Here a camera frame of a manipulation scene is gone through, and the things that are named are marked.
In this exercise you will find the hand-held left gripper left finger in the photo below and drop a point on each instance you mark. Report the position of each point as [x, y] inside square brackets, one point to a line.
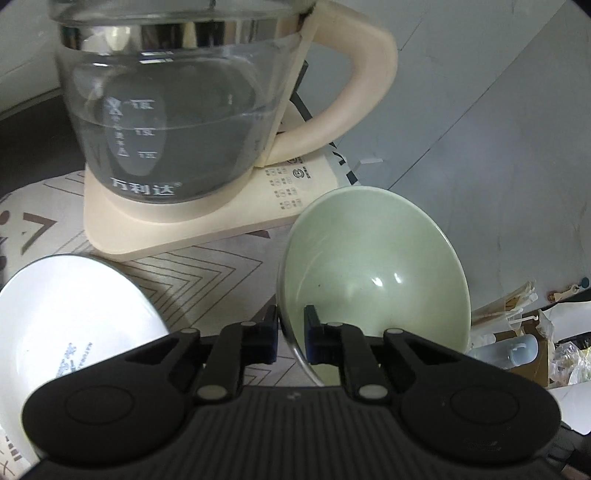
[272, 339]

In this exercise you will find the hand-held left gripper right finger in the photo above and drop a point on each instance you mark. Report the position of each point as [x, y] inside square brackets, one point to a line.
[310, 339]

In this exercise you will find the pale green bowl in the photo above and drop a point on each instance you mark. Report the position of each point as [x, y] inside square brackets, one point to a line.
[369, 258]

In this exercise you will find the geometric patterned table cloth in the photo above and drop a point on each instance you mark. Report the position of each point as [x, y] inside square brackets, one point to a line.
[203, 286]

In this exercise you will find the cream kettle base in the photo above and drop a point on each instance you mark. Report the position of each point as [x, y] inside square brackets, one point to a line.
[194, 226]

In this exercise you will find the pale blue plastic bottle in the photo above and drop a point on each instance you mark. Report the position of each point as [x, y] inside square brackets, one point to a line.
[508, 353]

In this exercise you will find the white plate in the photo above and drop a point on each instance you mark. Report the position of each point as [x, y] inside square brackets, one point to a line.
[69, 323]

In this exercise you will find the cardboard box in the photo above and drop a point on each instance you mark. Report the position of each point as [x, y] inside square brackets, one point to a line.
[542, 355]

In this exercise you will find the crumpled clear plastic bag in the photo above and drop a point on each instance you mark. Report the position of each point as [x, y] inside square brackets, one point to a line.
[572, 362]

